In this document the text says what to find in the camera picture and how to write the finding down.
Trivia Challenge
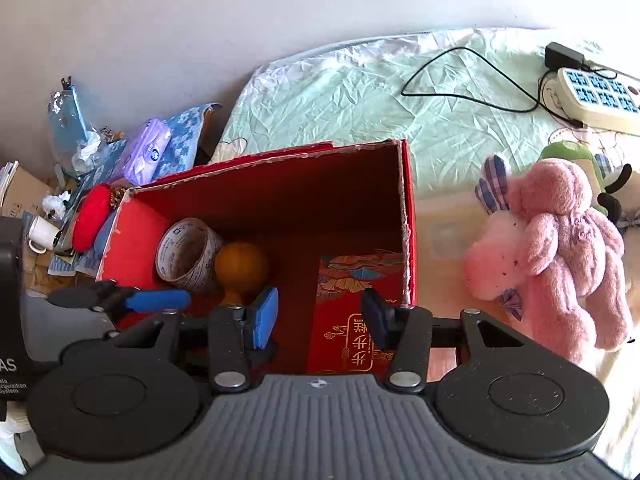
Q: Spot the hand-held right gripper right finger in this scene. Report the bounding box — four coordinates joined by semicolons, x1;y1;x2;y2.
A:
361;287;527;394

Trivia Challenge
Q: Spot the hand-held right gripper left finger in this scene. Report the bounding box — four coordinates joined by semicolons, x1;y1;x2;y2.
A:
112;286;280;394

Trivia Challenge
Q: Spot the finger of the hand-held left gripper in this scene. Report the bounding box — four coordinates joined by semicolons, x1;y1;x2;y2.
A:
46;280;192;322

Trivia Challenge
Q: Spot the red patterned gift box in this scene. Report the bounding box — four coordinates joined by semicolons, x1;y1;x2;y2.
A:
306;252;407;376

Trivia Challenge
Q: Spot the orange-brown gourd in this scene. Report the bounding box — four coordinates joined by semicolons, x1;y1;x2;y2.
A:
214;241;271;308

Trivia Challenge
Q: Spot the red cardboard box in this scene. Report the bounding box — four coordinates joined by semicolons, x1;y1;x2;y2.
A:
95;140;417;377

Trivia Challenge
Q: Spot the clear tape roll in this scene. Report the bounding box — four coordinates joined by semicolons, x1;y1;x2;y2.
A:
156;217;225;295

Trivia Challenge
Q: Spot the white mug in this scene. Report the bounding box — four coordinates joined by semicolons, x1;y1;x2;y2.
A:
27;215;61;254

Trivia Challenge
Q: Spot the crumpled white tissue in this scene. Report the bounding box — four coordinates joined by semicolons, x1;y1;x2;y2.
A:
42;191;72;219

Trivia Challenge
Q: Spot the brown cardboard box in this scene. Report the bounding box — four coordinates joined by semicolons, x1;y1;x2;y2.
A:
0;160;57;222

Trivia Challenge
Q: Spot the red pouch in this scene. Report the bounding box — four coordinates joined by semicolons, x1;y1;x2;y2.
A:
71;183;114;253

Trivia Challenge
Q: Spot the purple wipes pack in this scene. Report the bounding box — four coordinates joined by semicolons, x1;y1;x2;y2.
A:
115;117;172;186

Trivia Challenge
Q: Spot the blue patterned cloth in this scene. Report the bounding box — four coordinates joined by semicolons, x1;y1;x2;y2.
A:
92;103;222;187

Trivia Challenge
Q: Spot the blue plastic bag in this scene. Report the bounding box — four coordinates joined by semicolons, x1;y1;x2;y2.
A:
47;77;102;172

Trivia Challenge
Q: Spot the pink plush toy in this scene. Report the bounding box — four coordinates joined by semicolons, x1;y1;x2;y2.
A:
462;154;635;362

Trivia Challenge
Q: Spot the plush dog toy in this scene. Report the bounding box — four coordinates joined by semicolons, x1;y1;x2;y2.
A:
537;140;640;232

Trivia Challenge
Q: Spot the white power strip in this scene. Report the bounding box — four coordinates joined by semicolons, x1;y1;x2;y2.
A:
556;67;640;137

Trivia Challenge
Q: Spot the black power adapter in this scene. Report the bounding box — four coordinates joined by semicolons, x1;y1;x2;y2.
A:
544;41;586;71

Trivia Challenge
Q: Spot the black cable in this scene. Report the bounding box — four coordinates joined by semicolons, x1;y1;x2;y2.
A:
400;47;542;114

